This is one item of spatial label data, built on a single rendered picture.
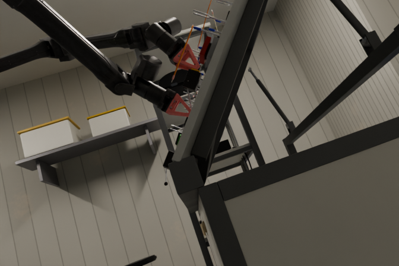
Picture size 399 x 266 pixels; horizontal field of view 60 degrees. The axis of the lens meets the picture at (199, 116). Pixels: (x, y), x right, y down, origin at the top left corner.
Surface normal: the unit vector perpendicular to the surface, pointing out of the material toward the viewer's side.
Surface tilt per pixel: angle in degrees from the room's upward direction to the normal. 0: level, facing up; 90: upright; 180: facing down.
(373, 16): 90
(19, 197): 90
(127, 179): 90
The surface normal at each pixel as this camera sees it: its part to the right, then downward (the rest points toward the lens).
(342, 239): 0.00, -0.29
